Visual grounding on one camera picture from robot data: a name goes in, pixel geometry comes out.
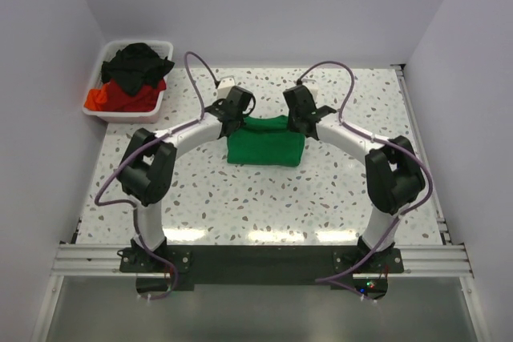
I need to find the green t shirt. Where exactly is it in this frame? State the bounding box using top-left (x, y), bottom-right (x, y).
top-left (227, 115), bottom-right (305, 167)

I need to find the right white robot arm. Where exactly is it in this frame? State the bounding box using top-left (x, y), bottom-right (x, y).
top-left (284, 85), bottom-right (426, 272)

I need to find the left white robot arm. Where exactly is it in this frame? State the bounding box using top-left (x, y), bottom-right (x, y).
top-left (117, 87), bottom-right (256, 272)

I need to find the black t shirt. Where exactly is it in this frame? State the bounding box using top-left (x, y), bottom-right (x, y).
top-left (100, 42), bottom-right (175, 96)

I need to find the red t shirt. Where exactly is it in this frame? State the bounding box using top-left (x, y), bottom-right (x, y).
top-left (97, 79), bottom-right (166, 112)

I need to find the orange t shirt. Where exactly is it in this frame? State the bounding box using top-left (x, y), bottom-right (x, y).
top-left (83, 84), bottom-right (108, 111)

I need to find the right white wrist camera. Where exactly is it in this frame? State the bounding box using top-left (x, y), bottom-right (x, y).
top-left (303, 82), bottom-right (319, 102)

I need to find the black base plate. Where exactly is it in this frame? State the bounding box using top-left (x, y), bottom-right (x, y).
top-left (117, 243), bottom-right (404, 294)

